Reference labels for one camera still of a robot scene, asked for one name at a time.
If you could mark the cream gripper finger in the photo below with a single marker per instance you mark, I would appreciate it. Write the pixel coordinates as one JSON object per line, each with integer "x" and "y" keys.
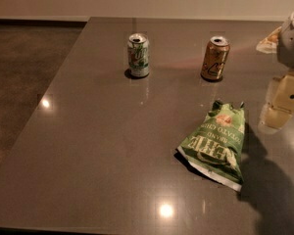
{"x": 279, "y": 106}
{"x": 269, "y": 44}

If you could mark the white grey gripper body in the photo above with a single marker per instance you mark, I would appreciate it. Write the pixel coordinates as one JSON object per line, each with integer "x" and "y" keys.
{"x": 292, "y": 44}

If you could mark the green white 7up can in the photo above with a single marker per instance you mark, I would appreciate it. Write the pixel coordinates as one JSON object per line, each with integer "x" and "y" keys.
{"x": 138, "y": 55}

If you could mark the orange soda can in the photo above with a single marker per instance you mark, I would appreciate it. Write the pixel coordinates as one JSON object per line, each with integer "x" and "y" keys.
{"x": 216, "y": 54}

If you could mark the green jalapeno chip bag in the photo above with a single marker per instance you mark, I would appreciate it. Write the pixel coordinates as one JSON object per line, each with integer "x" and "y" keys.
{"x": 214, "y": 148}

